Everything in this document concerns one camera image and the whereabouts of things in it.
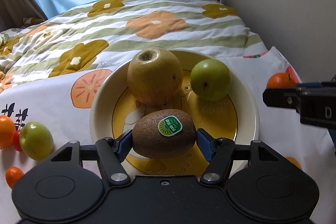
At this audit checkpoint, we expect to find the large yellow pear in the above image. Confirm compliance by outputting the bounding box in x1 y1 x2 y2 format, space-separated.
126 48 183 106

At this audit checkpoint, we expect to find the brown kiwi with sticker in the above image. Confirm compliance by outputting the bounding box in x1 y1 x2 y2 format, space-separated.
132 109 196 159

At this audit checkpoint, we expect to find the small mandarin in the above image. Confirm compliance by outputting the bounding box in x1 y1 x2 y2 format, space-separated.
5 166 24 189
266 72 298 89

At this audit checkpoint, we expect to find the large orange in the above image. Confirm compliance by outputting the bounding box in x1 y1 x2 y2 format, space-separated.
0 115 16 148

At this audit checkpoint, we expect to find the cream yellow duck bowl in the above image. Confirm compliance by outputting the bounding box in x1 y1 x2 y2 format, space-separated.
89 50 260 177

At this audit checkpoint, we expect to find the floral striped quilt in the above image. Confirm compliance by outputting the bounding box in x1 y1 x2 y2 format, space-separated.
1 0 266 90

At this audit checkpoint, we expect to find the green apple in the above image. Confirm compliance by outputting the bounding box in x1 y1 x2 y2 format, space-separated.
190 59 232 101
19 122 54 161

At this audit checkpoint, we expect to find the red cherry tomato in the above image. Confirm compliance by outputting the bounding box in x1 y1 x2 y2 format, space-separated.
13 130 22 152

